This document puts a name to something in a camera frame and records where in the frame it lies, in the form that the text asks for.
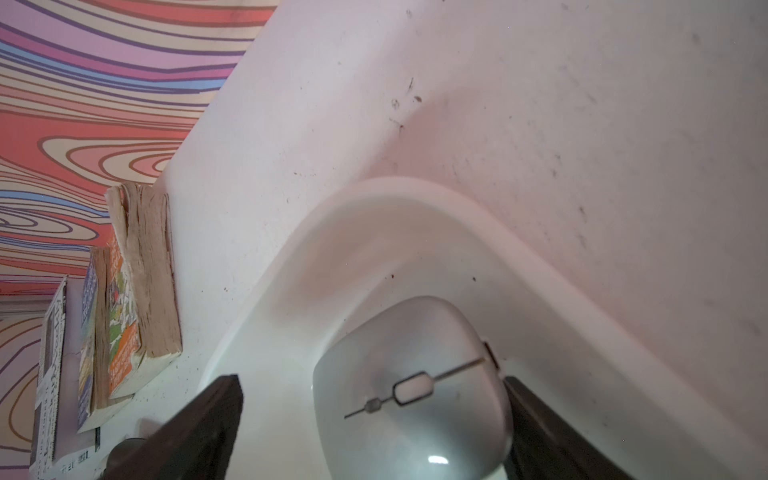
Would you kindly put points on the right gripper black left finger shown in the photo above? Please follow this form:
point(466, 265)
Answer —
point(197, 443)

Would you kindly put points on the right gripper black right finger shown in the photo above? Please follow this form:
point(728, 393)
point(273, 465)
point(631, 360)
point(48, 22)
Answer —
point(545, 446)

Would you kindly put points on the silver wireless mouse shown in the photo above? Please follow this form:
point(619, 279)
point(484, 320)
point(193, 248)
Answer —
point(413, 393)

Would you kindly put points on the white storage tray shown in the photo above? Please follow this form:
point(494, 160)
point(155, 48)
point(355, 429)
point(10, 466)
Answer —
point(383, 241)

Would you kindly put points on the blue 91-storey treehouse book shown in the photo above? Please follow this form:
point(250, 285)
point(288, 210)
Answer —
point(95, 407)

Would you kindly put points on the orange 13-storey treehouse book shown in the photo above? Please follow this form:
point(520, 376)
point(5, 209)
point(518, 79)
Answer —
point(143, 323)

